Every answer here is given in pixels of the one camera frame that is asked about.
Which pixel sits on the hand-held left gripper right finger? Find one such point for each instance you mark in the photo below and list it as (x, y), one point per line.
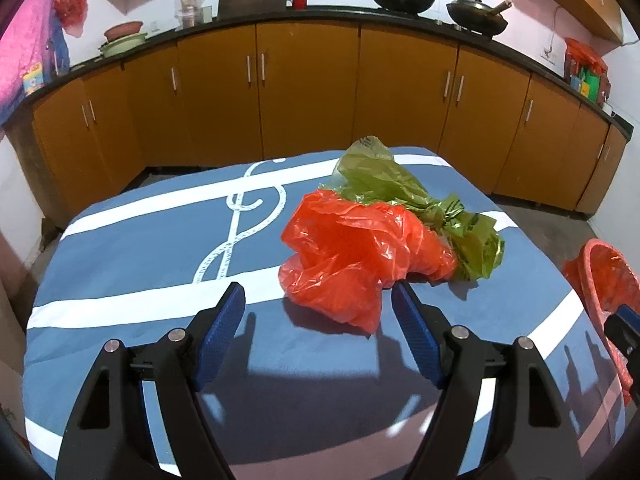
(415, 330)

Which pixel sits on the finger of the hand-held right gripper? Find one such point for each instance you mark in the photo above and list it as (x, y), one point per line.
(627, 332)

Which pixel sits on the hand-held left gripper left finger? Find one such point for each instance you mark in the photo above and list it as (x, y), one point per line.
(222, 320)

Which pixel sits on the red plastic basket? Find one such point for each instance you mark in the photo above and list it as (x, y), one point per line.
(600, 275)

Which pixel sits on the red plastic bag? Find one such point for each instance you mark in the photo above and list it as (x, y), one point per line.
(350, 255)
(70, 10)

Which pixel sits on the blue white striped tablecloth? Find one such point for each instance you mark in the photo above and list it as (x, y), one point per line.
(150, 240)

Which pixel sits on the green plastic bag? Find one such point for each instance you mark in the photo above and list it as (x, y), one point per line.
(380, 175)

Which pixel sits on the wooden base cabinets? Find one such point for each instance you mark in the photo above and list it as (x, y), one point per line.
(310, 90)

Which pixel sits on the green packet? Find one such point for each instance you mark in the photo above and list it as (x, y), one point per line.
(590, 87)

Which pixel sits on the red bag on countertop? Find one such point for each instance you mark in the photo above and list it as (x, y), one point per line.
(582, 55)

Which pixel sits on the pink basin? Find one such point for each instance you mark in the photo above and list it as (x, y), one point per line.
(123, 30)

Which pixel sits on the colourful small box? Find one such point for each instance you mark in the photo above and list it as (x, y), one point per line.
(33, 79)

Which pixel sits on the black wok with lid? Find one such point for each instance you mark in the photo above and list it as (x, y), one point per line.
(475, 17)

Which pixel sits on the black kitchen countertop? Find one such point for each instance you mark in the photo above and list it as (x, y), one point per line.
(340, 12)

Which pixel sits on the red hanging plastic bag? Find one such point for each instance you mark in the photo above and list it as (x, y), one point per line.
(70, 10)

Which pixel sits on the pink curtain with blue edge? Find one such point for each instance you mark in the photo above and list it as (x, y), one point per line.
(25, 35)

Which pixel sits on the white wall socket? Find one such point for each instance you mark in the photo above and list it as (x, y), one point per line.
(549, 53)

